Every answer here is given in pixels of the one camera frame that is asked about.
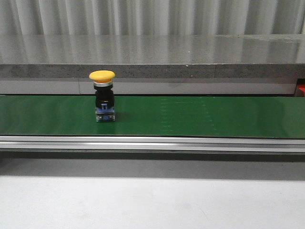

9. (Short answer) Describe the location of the grey stone counter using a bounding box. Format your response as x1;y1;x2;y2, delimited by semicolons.
0;34;305;96

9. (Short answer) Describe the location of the grey pleated curtain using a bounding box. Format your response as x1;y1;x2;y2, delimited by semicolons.
0;0;305;35

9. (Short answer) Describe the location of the red object at right edge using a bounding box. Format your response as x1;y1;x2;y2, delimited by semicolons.
295;83;305;97

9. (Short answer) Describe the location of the yellow mushroom push button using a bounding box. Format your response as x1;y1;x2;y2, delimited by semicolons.
89;70;115;122

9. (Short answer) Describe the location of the aluminium conveyor side rail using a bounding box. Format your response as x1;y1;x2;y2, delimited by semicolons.
0;135;305;154

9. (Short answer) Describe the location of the green conveyor belt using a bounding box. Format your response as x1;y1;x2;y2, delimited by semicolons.
0;95;305;139

